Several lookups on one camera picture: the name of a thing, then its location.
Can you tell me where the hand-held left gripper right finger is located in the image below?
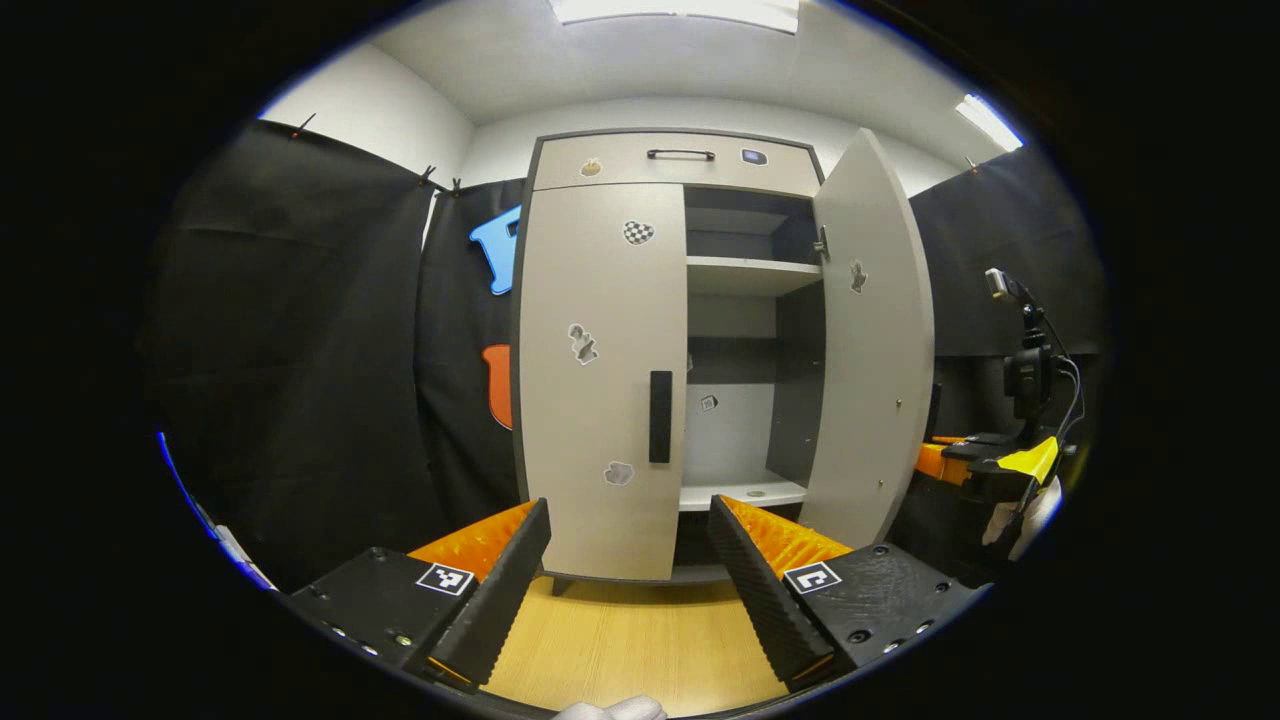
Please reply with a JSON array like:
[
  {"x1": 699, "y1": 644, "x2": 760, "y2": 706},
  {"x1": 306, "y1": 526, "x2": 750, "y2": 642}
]
[{"x1": 706, "y1": 494, "x2": 991, "y2": 693}]

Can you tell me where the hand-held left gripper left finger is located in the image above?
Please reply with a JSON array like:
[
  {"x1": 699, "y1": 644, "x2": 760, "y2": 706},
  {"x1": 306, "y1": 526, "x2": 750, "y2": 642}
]
[{"x1": 280, "y1": 497, "x2": 553, "y2": 693}]

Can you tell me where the beige shoe cabinet door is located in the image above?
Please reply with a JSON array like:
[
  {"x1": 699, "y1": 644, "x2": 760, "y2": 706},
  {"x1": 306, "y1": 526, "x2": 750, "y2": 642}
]
[
  {"x1": 797, "y1": 128, "x2": 937, "y2": 550},
  {"x1": 517, "y1": 183, "x2": 690, "y2": 584}
]

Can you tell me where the beige double-door shoe cabinet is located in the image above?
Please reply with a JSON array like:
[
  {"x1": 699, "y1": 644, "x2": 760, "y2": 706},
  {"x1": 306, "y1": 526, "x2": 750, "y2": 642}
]
[{"x1": 510, "y1": 128, "x2": 833, "y2": 597}]

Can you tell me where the small ceiling light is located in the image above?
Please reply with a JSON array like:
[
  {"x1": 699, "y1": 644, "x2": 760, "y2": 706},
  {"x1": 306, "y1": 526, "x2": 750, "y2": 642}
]
[{"x1": 955, "y1": 94, "x2": 1025, "y2": 153}]

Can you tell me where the black backdrop cloth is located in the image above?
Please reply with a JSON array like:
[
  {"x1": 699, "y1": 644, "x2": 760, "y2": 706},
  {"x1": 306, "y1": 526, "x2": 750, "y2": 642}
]
[{"x1": 135, "y1": 120, "x2": 1111, "y2": 591}]

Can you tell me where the large rectangular ceiling light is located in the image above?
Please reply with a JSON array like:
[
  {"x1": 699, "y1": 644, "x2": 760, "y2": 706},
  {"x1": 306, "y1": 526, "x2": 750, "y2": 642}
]
[{"x1": 548, "y1": 0, "x2": 801, "y2": 35}]

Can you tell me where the beige cabinet drawer black handle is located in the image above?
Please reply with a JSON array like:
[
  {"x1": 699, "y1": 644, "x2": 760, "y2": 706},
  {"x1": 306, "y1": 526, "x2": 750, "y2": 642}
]
[{"x1": 533, "y1": 133, "x2": 824, "y2": 200}]

